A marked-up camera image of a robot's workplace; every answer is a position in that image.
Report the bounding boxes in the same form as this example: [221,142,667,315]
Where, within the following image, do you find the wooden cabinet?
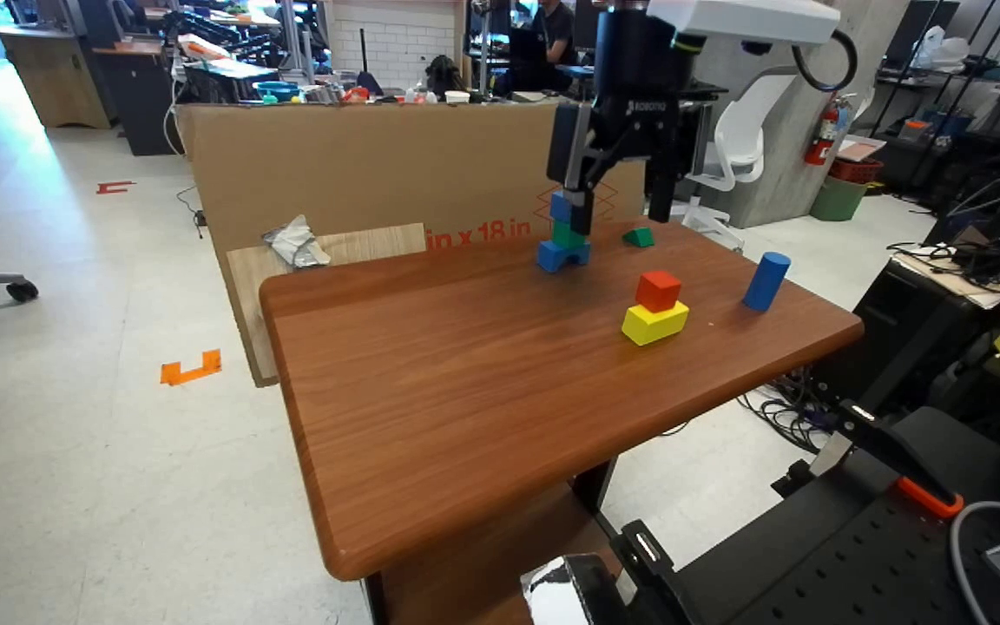
[0,24,112,133]

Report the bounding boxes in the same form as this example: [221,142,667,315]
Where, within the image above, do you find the red fire extinguisher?
[802,94,850,174]

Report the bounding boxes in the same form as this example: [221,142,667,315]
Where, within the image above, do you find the grey coiled cable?
[946,498,1000,625]

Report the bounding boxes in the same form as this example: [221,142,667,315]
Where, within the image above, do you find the yellow rectangular block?
[617,295,696,351]

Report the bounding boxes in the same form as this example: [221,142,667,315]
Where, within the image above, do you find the white crumpled paper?
[259,213,335,274]

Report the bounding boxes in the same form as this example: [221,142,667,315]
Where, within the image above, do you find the orange floor bracket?
[158,348,225,388]

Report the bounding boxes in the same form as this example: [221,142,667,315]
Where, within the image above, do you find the wooden table lower panel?
[367,478,633,625]

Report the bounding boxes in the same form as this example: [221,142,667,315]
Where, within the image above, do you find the green cube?
[553,218,590,252]

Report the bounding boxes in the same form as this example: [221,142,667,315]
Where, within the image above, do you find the person in dark clothes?
[495,0,579,97]

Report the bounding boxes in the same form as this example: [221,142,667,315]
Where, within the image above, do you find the blue arch block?
[535,237,594,279]

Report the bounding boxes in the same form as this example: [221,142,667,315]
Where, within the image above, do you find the light plywood board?
[221,218,431,388]

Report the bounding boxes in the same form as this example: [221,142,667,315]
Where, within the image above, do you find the orange cube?
[637,266,689,315]

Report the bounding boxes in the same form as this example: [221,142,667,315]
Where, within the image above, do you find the blue cylinder block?
[739,250,796,315]

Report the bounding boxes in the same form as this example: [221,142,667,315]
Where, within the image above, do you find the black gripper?
[567,9,705,240]

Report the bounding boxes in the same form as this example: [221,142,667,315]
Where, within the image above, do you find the large printed cardboard box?
[174,101,653,293]

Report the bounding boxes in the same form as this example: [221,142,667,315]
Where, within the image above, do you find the blue cube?
[548,189,583,233]

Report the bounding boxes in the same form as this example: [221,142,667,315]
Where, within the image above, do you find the green bin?
[804,174,867,224]

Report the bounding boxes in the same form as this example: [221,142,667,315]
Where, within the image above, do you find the black perforated breadboard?
[661,402,1000,625]

